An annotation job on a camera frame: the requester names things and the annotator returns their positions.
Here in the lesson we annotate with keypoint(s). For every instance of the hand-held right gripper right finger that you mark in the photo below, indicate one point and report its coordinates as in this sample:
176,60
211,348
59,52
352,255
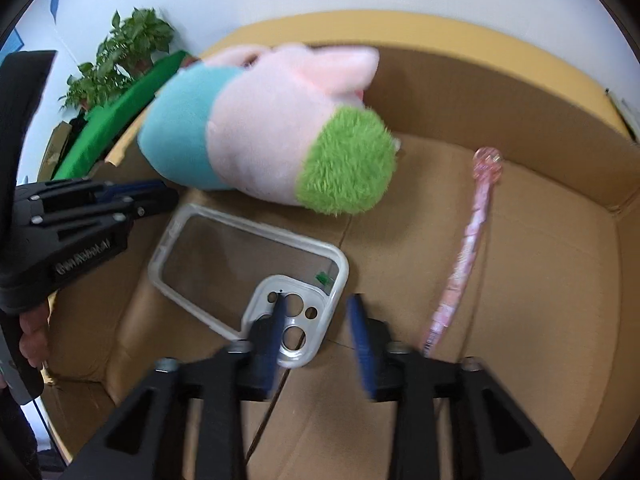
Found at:
361,340

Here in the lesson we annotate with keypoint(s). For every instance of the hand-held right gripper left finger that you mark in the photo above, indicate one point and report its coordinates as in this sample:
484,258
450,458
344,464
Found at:
275,332

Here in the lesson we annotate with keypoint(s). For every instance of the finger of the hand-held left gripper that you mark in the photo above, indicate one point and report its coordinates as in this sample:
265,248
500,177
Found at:
125,187
155,205

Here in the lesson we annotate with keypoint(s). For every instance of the clear phone case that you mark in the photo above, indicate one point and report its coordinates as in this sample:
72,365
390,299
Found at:
225,260

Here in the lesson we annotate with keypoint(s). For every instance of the teal pink green plush toy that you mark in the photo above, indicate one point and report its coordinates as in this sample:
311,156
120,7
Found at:
260,135

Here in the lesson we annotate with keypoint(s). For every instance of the brown cardboard box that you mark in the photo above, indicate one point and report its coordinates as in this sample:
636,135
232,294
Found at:
540,285

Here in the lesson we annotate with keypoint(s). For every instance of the person's left hand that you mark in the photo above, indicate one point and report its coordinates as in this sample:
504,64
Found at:
34,340

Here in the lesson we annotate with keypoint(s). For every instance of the brown cardboard piece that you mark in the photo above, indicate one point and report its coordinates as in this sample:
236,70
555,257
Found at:
57,145

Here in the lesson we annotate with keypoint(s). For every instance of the green potted plant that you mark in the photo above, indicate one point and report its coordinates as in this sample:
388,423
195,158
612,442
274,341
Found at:
125,45

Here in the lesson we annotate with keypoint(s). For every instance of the pink patterned pen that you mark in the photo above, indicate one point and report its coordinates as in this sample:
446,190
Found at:
470,240

